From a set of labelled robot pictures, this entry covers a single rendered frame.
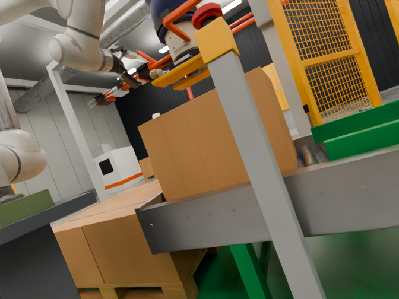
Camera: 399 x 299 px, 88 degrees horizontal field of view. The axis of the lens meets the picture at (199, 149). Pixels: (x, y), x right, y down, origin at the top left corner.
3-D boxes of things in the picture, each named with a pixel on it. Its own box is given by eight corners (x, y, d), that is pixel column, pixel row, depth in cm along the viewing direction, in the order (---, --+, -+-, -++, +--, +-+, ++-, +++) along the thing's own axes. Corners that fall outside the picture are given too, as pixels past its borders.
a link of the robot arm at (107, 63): (91, 75, 81) (103, 77, 87) (106, 64, 78) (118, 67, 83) (82, 53, 81) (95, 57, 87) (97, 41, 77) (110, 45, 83)
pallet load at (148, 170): (180, 167, 905) (172, 148, 902) (167, 174, 813) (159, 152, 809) (158, 174, 956) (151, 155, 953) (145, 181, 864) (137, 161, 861)
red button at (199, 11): (230, 26, 47) (224, 9, 47) (221, 13, 41) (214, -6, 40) (203, 43, 50) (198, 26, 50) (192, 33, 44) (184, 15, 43)
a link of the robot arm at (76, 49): (101, 76, 80) (108, 41, 75) (62, 70, 65) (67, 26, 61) (82, 67, 82) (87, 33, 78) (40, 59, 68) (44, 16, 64)
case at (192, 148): (296, 150, 108) (271, 79, 106) (298, 173, 72) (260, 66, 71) (200, 178, 135) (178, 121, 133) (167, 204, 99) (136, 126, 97)
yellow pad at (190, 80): (235, 62, 105) (231, 53, 105) (230, 58, 96) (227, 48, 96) (181, 91, 120) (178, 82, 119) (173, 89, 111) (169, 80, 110)
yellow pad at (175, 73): (225, 53, 88) (221, 42, 88) (218, 47, 79) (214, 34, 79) (164, 88, 102) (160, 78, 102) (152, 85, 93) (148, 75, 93)
